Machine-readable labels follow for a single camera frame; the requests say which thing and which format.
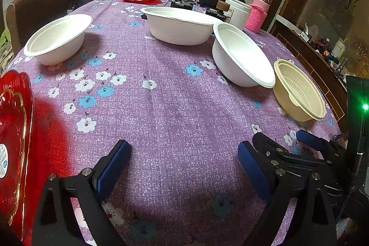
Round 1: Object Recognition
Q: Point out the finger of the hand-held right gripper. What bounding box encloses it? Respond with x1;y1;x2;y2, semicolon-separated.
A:
253;132;348;197
296;130;348;169

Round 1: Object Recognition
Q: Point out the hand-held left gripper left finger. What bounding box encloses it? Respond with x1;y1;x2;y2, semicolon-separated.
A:
33;139;132;246

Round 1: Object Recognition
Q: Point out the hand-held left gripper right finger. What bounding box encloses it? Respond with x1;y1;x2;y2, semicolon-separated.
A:
238;141;338;246

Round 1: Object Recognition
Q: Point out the beige plastic bowl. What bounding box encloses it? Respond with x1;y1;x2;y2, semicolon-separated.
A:
273;59;327;122

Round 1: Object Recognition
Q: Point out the purple floral tablecloth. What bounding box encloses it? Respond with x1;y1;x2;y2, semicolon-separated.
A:
0;0;351;246

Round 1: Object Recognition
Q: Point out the brown wooden sideboard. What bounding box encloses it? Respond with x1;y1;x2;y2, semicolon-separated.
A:
271;15;351;122

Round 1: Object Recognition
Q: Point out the red glass plate gold rim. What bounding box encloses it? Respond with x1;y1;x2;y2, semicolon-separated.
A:
0;70;33;246

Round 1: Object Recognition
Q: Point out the bottle with pink knitted sleeve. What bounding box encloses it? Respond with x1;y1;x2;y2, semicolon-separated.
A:
245;0;271;34

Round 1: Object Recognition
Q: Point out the white plastic jar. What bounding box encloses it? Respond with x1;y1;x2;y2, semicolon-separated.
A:
224;0;253;30

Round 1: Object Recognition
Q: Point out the jar with wooden lid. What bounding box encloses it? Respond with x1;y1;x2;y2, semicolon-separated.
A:
216;0;231;14

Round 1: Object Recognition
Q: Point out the large white paper bowl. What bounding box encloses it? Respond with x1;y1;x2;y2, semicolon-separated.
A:
140;7;222;46

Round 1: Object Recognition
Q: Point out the green patterned cloth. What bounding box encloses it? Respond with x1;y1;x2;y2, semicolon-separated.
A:
0;28;13;68

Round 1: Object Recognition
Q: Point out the brown upholstered chair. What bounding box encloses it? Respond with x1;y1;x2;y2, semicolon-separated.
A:
6;0;81;55

